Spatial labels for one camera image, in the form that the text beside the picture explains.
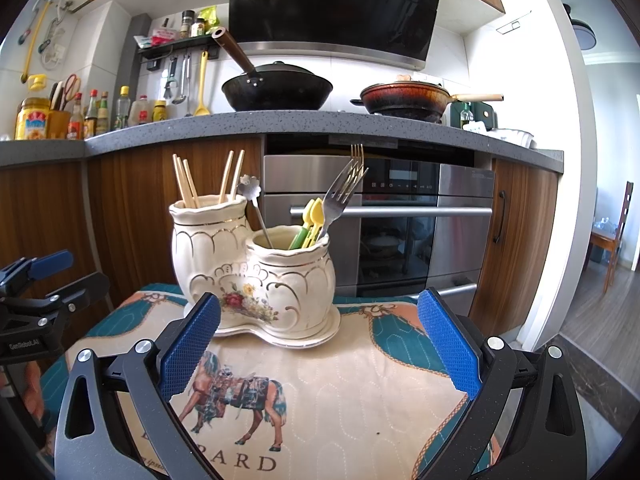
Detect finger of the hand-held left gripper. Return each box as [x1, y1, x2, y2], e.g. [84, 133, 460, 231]
[0, 250, 75, 286]
[45, 272, 111, 322]

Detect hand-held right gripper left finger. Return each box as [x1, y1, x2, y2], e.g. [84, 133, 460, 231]
[54, 292, 223, 480]

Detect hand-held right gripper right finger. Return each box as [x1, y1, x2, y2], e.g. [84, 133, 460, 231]
[415, 287, 587, 480]

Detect cream ceramic double utensil holder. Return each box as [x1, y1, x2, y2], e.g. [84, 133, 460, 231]
[168, 194, 332, 333]

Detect silver flower-ended spoon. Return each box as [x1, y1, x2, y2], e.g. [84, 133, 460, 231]
[237, 174, 275, 251]

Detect yellow green plastic spoons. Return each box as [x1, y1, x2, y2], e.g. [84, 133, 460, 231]
[305, 199, 326, 248]

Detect silver metal fork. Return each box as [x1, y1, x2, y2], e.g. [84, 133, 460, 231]
[312, 160, 370, 241]

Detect person's left hand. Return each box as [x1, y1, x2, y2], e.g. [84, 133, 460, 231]
[20, 360, 51, 448]

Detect wide wooden cabinet door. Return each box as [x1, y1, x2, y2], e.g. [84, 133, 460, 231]
[85, 137, 264, 306]

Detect white ceramic saucer tray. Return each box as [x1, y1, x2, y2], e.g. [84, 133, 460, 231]
[182, 302, 342, 350]

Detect printed quilted mat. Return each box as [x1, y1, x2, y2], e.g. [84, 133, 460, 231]
[40, 282, 506, 480]

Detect narrow wooden cabinet door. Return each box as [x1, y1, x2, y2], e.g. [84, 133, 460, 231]
[470, 157, 560, 338]

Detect red sauce bottle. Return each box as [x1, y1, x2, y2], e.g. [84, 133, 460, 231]
[67, 92, 84, 141]

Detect large yellow jar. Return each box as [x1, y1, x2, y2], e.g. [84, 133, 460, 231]
[15, 75, 51, 141]

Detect wooden knife block with scissors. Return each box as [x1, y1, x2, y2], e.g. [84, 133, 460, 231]
[47, 74, 81, 140]

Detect dark sauce bottle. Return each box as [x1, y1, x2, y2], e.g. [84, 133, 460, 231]
[95, 91, 111, 136]
[83, 89, 99, 138]

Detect stainless steel oven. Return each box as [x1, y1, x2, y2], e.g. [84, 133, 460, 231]
[263, 152, 496, 298]

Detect clear oil bottle yellow cap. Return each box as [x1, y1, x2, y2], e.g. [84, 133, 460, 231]
[114, 86, 132, 132]

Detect white bottle red label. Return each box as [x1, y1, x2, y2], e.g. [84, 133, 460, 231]
[131, 95, 151, 126]

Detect wooden dining table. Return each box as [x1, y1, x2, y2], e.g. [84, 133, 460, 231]
[590, 230, 626, 266]

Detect wooden dining chair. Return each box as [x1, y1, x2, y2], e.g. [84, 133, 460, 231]
[602, 181, 635, 293]

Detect hanging metal peeler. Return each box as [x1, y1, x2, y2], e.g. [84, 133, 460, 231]
[162, 57, 179, 101]

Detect yellow silicone spatula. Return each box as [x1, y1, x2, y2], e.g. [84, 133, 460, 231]
[192, 51, 211, 117]

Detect white dish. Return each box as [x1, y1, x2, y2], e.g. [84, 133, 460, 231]
[487, 127, 535, 148]

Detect hanging metal ladle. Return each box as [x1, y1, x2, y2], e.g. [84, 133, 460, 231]
[179, 55, 193, 105]

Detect grey speckled countertop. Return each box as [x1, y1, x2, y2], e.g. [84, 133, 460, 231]
[0, 110, 565, 173]

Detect red frying pan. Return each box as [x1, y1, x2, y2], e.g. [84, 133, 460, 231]
[350, 76, 505, 123]

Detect round ceiling lamp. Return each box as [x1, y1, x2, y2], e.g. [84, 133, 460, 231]
[564, 4, 598, 51]

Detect black range hood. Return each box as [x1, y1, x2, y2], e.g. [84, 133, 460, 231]
[228, 0, 446, 72]

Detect black cabinet handle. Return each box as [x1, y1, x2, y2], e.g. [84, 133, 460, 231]
[492, 190, 507, 246]

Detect yellow gas hose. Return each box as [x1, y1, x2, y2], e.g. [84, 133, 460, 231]
[20, 0, 53, 83]

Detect black wall spice rack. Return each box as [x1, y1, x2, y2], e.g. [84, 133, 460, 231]
[136, 35, 223, 72]

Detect black wok with wooden handle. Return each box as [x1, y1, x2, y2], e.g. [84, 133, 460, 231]
[210, 26, 334, 112]

